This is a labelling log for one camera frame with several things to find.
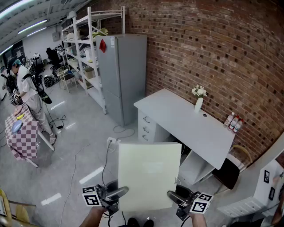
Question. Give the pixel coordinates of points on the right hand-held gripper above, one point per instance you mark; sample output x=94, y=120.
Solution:
x=200, y=205

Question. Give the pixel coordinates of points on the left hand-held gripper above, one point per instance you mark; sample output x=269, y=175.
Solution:
x=91, y=198

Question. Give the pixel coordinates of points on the cream rectangular board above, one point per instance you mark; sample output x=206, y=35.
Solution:
x=148, y=168

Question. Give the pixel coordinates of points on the person's left forearm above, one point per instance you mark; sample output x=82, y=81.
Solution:
x=93, y=218

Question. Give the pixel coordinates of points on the person's right forearm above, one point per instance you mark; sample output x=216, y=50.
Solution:
x=198, y=220

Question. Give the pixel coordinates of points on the person's dark legs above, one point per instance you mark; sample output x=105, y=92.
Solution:
x=133, y=222

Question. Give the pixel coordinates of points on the white power strip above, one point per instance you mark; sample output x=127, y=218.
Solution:
x=113, y=140

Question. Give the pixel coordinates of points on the wooden chair with black seat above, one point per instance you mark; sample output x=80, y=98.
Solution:
x=226, y=175

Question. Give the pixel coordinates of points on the white drawer unit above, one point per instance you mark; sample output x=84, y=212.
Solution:
x=146, y=128

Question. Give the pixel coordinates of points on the white table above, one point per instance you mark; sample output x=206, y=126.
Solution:
x=184, y=124

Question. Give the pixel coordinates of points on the black power adapter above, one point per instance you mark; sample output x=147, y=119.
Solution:
x=60, y=127

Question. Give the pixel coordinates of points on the white cabinet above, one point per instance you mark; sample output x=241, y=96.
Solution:
x=264, y=177

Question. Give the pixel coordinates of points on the white cap clear bottle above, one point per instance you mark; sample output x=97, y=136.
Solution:
x=228, y=119

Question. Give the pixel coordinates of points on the white vase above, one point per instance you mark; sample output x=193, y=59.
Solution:
x=198, y=106

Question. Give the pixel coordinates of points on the light wooden chair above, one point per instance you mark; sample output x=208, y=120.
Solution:
x=20, y=212

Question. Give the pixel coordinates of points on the white flower bouquet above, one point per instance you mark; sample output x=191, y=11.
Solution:
x=199, y=91

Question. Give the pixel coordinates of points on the checkered cloth table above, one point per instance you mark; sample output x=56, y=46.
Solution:
x=24, y=139

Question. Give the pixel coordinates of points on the grey refrigerator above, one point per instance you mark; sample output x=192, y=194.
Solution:
x=124, y=77

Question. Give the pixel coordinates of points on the blue plate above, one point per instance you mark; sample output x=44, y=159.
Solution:
x=17, y=126

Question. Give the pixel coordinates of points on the yellow banana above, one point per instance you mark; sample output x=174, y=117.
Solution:
x=20, y=116

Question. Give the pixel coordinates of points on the pink flat object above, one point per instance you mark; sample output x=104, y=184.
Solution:
x=18, y=110

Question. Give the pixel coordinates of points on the black and white bag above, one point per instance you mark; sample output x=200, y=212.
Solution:
x=48, y=81

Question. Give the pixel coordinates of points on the white metal shelving rack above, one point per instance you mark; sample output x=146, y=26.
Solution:
x=91, y=59

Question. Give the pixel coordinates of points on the red cloth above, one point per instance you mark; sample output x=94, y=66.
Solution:
x=102, y=45

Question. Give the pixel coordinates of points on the black office chair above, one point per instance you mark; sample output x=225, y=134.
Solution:
x=38, y=63
x=53, y=56

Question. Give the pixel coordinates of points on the ceiling tube light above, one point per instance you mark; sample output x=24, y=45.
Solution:
x=36, y=31
x=33, y=26

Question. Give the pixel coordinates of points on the white frame chair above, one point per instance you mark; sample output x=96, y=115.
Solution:
x=66, y=77

